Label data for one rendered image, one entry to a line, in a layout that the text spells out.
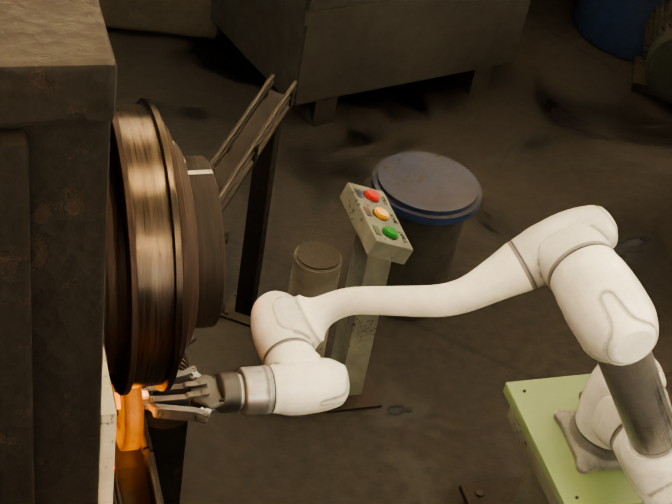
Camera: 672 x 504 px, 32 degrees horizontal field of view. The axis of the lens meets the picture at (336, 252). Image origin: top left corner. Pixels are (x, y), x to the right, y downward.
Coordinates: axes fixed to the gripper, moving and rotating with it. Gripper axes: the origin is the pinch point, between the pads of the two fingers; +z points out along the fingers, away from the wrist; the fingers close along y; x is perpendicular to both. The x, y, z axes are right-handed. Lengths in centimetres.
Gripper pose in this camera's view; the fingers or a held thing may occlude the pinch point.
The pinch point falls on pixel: (128, 400)
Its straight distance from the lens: 217.2
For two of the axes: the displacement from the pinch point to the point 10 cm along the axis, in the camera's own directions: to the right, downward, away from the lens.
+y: -2.8, -6.3, 7.2
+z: -9.4, 0.3, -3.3
